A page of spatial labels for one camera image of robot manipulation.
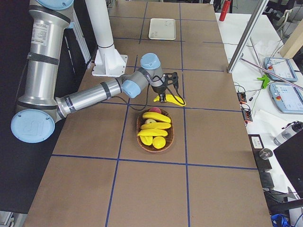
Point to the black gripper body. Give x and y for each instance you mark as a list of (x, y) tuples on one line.
[(159, 90)]

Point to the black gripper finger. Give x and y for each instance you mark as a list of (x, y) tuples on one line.
[(162, 98)]

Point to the yellow banana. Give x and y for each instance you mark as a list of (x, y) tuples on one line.
[(156, 116), (171, 99), (153, 132), (156, 125)]

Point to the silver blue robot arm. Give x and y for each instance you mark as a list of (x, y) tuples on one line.
[(38, 110)]

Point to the brown woven basket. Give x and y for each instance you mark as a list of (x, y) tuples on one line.
[(169, 138)]

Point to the red pink apple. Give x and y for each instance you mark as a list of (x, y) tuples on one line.
[(155, 110)]

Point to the pale green apple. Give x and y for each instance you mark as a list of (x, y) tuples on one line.
[(148, 121)]

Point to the yellow lemon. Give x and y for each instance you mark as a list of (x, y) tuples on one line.
[(158, 142)]

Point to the white bear print tray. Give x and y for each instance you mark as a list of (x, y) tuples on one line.
[(162, 29)]

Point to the orange black electronics board upper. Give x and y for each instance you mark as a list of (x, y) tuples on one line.
[(242, 97)]

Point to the orange black electronics board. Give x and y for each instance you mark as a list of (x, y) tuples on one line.
[(242, 97), (246, 113)]

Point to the metal rod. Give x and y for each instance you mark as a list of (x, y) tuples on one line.
[(271, 73)]

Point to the orange black electronics board lower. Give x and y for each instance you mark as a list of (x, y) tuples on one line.
[(246, 113)]

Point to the red fire extinguisher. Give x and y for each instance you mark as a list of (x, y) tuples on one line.
[(225, 9)]

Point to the green plastic clamp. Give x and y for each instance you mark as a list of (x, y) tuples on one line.
[(265, 81)]

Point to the upper teach pendant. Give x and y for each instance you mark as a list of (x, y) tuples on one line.
[(281, 67)]

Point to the teach pendant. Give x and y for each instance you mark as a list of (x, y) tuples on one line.
[(287, 98), (281, 67)]

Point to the metal cylinder weight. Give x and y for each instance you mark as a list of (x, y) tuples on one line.
[(265, 154)]

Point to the lower teach pendant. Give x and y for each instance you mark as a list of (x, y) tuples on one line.
[(287, 98)]

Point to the clear water bottle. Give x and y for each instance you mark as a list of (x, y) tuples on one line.
[(288, 131)]

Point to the black monitor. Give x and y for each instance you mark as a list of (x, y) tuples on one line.
[(290, 157)]

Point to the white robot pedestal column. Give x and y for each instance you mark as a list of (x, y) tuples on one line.
[(108, 61)]

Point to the aluminium frame post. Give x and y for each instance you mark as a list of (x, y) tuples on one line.
[(261, 5)]

